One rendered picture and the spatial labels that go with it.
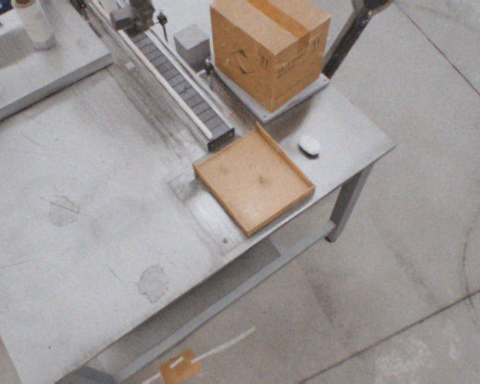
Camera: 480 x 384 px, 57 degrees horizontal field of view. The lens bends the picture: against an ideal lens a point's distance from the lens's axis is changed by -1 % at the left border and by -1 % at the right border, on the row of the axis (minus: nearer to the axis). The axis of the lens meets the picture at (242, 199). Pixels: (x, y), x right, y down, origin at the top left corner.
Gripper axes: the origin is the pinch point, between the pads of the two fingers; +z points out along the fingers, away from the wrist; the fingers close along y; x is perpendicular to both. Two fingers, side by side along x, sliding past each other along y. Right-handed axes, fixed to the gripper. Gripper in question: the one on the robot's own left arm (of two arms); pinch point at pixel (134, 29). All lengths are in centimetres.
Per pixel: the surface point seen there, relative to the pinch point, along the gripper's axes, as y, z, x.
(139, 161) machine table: 25, -20, 41
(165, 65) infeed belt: -1.8, -7.0, 16.7
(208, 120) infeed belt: -0.6, -25.7, 39.7
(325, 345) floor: -5, -4, 153
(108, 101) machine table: 21.6, -1.8, 18.2
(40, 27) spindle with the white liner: 27.9, 6.9, -15.1
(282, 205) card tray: -3, -46, 72
